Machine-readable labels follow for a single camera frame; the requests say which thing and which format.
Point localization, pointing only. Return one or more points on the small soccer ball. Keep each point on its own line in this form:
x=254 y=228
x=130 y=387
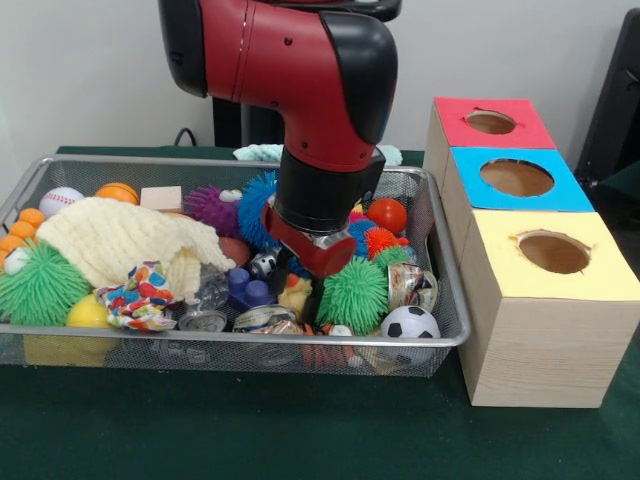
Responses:
x=410 y=322

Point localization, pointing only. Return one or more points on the mint green cloth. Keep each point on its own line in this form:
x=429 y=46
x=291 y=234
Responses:
x=258 y=152

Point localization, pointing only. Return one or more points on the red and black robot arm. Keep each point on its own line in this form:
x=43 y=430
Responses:
x=300 y=80

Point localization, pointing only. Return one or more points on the dark green tablecloth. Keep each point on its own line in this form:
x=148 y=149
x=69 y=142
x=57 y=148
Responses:
x=300 y=430

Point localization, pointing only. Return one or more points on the cream waffle cloth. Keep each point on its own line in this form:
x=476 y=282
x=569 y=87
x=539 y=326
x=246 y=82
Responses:
x=120 y=240

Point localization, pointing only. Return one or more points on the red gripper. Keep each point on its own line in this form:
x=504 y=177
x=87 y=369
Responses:
x=322 y=258

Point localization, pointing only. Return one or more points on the yellow plush toy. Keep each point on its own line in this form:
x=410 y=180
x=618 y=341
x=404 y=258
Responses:
x=290 y=298

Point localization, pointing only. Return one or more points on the black chair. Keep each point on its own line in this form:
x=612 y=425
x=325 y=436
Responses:
x=618 y=110

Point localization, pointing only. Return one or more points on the clear mesh bin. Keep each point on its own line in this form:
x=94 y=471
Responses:
x=250 y=356

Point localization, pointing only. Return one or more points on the wooden box with three holes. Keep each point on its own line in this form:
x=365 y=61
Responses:
x=545 y=330

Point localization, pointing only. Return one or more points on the purple spiky ball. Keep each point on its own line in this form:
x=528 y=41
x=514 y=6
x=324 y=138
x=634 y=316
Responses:
x=210 y=208

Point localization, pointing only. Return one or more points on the blue spiky ball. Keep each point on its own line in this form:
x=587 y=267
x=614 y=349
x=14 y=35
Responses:
x=255 y=210

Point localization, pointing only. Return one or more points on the white baseball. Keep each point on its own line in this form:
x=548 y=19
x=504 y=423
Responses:
x=60 y=200

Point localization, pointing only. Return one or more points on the red ball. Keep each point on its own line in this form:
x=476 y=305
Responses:
x=387 y=215

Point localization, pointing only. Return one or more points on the small orange basketball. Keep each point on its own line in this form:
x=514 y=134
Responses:
x=118 y=192

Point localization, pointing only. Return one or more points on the green spiky ball with face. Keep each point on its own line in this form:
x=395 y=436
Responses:
x=352 y=297

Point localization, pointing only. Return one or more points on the multicoloured patterned cloth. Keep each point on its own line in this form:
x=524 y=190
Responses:
x=140 y=300

